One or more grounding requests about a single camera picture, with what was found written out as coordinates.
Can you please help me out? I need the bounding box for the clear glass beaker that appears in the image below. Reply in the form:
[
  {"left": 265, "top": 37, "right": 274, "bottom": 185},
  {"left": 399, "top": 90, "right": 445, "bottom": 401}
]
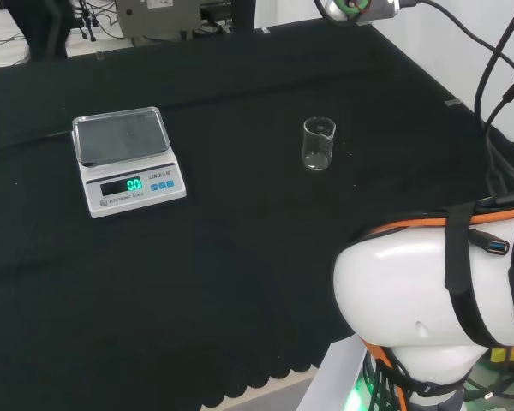
[{"left": 302, "top": 116, "right": 337, "bottom": 171}]

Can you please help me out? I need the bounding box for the black bench cloth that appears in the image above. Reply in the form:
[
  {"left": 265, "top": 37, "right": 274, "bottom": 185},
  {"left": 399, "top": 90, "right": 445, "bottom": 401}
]
[{"left": 0, "top": 17, "right": 514, "bottom": 411}]

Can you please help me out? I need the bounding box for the white electronic balance steel pan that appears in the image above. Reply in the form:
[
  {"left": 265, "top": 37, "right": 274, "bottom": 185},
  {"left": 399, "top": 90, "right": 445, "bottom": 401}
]
[{"left": 71, "top": 106, "right": 188, "bottom": 219}]

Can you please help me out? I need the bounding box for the grey metal equipment box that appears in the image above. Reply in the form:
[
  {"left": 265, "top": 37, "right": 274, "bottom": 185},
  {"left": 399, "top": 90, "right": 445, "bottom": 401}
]
[{"left": 113, "top": 0, "right": 232, "bottom": 47}]

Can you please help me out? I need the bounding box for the orange cable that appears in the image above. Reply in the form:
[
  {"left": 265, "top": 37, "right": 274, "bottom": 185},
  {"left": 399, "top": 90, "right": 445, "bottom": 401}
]
[{"left": 359, "top": 204, "right": 514, "bottom": 241}]

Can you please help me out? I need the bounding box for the black cable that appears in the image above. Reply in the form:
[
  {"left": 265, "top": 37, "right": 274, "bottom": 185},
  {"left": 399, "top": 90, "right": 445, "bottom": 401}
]
[{"left": 400, "top": 0, "right": 514, "bottom": 198}]

